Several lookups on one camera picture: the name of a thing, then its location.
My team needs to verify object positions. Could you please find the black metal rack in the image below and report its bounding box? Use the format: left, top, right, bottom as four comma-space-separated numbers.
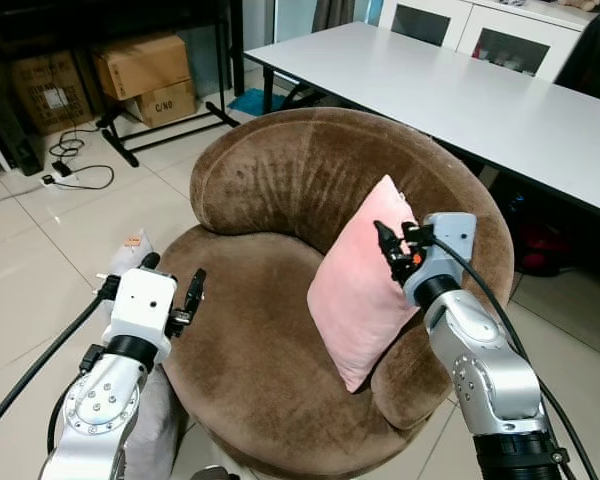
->
0, 0, 245, 171

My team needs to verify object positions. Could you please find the long white table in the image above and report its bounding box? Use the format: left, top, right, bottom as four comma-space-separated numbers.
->
244, 22, 600, 219

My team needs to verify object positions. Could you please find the pink square pillow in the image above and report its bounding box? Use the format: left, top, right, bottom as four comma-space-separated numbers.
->
307, 175, 427, 394

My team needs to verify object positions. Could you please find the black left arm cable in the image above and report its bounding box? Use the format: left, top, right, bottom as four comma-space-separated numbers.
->
0, 275, 123, 447

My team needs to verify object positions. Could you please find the teal floor mat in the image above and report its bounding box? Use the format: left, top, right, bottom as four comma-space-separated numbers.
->
227, 87, 287, 117

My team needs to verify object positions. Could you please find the white power strip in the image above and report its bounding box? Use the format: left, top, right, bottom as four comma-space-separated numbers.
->
41, 164, 77, 187

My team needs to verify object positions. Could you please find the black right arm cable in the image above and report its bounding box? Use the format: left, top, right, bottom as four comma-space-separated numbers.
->
428, 233, 600, 480

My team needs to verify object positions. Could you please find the brown round plush sofa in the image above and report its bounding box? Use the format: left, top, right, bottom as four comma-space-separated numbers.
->
160, 107, 516, 479

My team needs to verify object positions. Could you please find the small printed cardboard box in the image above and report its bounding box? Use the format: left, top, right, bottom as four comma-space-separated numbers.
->
124, 80, 199, 129

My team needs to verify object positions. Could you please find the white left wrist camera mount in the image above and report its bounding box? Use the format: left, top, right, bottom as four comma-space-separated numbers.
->
105, 267, 179, 347

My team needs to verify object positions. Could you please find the grey pillow with orange tag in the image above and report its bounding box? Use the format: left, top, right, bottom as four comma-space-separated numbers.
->
105, 230, 193, 480

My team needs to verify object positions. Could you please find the cardboard box with white label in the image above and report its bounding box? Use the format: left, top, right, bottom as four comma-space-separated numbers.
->
7, 51, 97, 137

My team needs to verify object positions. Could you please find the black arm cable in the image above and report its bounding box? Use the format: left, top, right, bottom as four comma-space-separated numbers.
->
428, 233, 600, 480
0, 275, 123, 447

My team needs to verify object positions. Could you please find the red and black bag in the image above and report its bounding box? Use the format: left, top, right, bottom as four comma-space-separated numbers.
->
508, 188, 583, 278

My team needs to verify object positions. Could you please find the thin black floor cable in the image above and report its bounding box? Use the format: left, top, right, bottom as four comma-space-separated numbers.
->
46, 124, 117, 193

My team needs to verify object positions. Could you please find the large plain cardboard box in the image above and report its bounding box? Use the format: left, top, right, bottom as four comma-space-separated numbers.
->
92, 34, 194, 102

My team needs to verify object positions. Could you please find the white cabinet with glass doors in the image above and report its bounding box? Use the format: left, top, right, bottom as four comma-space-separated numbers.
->
377, 0, 600, 84

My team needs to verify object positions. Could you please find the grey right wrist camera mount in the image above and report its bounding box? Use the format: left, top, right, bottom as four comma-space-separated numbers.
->
404, 212, 479, 303

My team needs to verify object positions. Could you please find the grey curtain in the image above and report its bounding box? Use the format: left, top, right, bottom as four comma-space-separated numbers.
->
312, 0, 357, 32

